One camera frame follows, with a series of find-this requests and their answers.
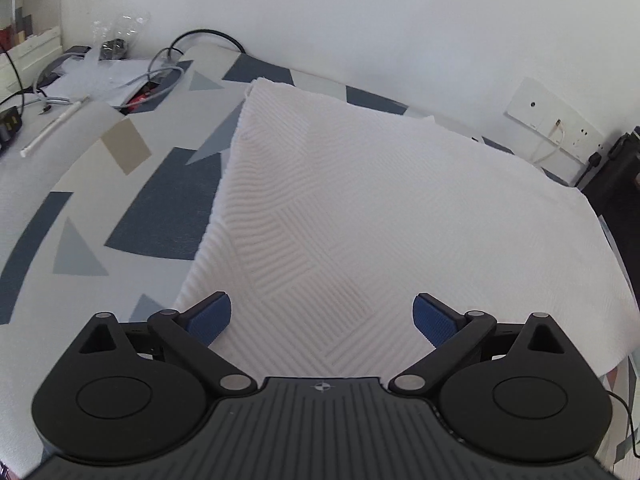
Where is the thin black cable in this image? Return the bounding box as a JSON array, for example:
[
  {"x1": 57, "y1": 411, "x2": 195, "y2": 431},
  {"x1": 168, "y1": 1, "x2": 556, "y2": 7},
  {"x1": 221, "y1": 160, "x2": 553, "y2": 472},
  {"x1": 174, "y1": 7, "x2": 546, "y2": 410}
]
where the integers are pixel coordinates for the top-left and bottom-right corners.
[{"x1": 605, "y1": 387, "x2": 640, "y2": 461}]

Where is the white wall plate round hole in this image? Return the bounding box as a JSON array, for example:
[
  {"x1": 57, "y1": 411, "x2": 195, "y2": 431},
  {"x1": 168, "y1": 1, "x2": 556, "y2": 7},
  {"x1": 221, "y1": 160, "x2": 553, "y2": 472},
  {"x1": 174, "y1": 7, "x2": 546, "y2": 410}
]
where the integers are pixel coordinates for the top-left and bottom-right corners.
[{"x1": 507, "y1": 77, "x2": 558, "y2": 127}]

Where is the white wall power socket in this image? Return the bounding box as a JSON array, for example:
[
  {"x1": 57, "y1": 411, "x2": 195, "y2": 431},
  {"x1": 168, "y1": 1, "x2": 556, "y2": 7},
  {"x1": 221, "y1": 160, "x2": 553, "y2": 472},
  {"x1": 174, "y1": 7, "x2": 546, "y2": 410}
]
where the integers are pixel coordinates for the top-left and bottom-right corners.
[
  {"x1": 565, "y1": 120, "x2": 607, "y2": 162},
  {"x1": 585, "y1": 132, "x2": 621, "y2": 162}
]

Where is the clear plastic bag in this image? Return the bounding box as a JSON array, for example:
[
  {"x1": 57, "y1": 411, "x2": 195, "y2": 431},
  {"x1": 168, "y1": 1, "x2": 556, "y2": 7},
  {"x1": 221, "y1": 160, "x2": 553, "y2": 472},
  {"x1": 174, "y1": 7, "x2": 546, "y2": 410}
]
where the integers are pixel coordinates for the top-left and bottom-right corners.
[{"x1": 92, "y1": 10, "x2": 152, "y2": 61}]

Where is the white charging cable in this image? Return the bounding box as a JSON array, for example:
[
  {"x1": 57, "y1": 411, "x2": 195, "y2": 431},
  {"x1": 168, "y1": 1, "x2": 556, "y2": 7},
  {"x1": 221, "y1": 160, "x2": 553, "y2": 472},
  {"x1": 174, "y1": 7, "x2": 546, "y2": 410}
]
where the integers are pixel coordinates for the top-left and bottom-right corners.
[{"x1": 532, "y1": 119, "x2": 566, "y2": 166}]

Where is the black power plug with cord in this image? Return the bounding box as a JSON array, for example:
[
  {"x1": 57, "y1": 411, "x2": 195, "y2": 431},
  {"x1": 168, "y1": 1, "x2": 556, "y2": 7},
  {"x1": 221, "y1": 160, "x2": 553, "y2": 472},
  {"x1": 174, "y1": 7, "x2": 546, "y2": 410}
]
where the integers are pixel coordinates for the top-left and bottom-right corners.
[{"x1": 575, "y1": 150, "x2": 606, "y2": 188}]

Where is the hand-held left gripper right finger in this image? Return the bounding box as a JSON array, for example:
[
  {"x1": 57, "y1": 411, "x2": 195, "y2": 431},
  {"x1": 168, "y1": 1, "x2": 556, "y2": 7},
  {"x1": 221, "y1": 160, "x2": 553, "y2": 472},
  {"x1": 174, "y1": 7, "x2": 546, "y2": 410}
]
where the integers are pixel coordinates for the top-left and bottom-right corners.
[{"x1": 389, "y1": 292, "x2": 561, "y2": 396}]

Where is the black charger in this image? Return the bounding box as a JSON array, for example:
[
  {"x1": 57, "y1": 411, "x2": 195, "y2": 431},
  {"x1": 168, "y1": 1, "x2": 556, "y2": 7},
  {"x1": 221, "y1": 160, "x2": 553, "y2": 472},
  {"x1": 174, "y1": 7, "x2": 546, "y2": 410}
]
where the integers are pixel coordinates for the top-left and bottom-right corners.
[{"x1": 0, "y1": 107, "x2": 27, "y2": 153}]

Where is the geometric patterned table mat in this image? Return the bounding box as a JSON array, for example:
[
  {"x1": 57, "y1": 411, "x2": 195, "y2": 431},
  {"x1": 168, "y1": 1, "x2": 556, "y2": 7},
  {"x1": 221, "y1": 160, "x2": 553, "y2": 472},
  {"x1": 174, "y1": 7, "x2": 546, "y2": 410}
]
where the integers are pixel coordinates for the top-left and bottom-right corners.
[{"x1": 0, "y1": 42, "x2": 640, "y2": 480}]

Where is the white wall data port plate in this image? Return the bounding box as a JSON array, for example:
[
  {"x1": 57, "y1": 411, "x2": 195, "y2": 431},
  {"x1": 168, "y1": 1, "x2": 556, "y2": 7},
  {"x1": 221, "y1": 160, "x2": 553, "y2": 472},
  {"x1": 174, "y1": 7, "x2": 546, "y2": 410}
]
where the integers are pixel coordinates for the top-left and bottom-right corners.
[{"x1": 540, "y1": 105, "x2": 585, "y2": 155}]

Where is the white textured knit sweater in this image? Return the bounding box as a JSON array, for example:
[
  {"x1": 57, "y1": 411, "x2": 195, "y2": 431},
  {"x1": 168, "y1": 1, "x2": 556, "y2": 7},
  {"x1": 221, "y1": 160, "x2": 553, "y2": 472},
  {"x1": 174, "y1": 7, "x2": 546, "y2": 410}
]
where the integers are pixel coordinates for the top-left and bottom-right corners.
[{"x1": 175, "y1": 77, "x2": 640, "y2": 378}]

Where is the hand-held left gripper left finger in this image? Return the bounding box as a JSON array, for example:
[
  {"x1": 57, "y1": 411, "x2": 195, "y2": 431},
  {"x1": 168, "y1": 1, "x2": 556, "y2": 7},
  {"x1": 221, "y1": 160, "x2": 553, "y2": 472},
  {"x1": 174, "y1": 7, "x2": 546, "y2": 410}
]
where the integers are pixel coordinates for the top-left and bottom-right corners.
[{"x1": 79, "y1": 291, "x2": 257, "y2": 396}]

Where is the black looped cable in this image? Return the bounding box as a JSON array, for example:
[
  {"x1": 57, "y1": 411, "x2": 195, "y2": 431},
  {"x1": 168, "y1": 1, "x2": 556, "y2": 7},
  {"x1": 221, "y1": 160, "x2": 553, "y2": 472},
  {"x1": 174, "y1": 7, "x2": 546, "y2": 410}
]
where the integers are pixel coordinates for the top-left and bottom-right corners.
[{"x1": 167, "y1": 29, "x2": 251, "y2": 66}]

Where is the white stick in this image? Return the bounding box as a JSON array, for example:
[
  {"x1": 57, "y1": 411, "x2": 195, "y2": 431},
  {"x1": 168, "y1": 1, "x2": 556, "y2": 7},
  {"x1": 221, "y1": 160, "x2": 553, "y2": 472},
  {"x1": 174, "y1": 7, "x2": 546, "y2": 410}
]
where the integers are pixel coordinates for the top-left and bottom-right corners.
[{"x1": 20, "y1": 99, "x2": 92, "y2": 158}]

